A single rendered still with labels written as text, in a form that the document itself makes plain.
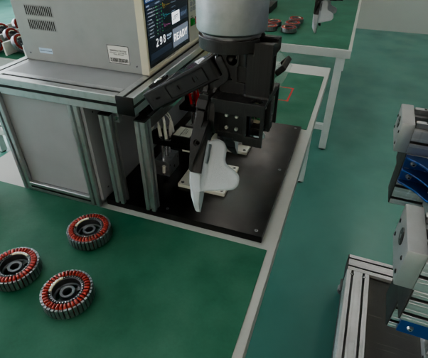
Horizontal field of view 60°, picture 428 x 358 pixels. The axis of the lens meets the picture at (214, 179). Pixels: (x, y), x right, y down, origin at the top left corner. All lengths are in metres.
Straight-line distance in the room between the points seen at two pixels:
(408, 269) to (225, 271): 0.40
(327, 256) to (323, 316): 0.37
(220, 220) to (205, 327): 0.31
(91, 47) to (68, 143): 0.26
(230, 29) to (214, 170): 0.16
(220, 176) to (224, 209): 0.62
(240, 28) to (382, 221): 2.05
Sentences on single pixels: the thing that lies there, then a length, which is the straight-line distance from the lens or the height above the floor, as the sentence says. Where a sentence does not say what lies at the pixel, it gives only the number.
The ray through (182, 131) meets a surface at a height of 0.92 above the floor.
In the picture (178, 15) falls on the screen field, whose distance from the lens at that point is 1.12.
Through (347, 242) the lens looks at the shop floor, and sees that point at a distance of 2.15.
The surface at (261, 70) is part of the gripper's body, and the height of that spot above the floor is 1.32.
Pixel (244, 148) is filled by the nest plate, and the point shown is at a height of 0.78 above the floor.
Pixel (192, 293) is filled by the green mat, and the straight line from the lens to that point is 0.88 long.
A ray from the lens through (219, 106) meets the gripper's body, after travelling 0.42.
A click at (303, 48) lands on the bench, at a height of 0.73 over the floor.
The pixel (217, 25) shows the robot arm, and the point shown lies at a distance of 0.39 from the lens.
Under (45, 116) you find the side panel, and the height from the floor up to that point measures 1.02.
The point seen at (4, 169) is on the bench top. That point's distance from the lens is 1.43.
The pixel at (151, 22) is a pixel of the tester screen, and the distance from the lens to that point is 0.98.
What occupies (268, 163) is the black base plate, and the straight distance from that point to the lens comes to 1.25.
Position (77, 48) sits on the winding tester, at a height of 1.16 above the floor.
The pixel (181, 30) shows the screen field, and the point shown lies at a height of 1.17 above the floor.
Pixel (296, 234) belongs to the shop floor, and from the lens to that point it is 2.12.
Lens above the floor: 1.46
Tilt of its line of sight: 36 degrees down
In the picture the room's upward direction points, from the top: straight up
